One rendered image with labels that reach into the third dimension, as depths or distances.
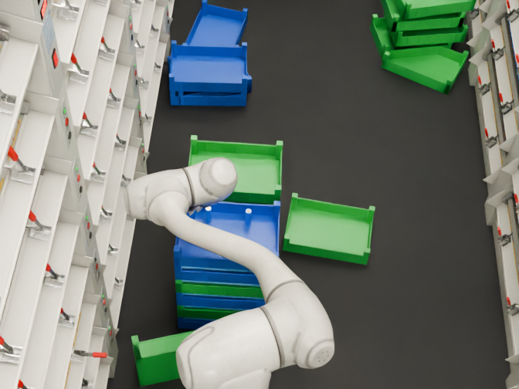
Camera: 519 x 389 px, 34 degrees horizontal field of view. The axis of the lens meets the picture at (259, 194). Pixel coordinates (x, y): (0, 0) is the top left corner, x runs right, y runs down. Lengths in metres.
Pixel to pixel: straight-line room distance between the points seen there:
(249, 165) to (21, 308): 1.29
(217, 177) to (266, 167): 0.72
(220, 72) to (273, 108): 0.25
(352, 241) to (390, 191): 0.28
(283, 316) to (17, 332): 0.51
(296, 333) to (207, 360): 0.18
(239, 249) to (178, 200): 0.23
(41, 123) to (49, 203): 0.20
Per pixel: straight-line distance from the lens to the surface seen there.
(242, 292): 2.58
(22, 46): 1.55
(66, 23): 1.86
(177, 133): 3.29
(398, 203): 3.16
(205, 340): 1.68
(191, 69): 3.40
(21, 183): 1.59
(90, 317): 2.31
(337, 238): 3.03
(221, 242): 1.94
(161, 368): 2.65
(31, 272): 1.71
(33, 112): 1.69
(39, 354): 1.84
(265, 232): 2.53
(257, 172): 2.77
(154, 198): 2.06
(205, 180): 2.09
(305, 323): 1.71
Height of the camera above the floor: 2.52
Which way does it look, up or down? 54 degrees down
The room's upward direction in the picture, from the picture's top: 5 degrees clockwise
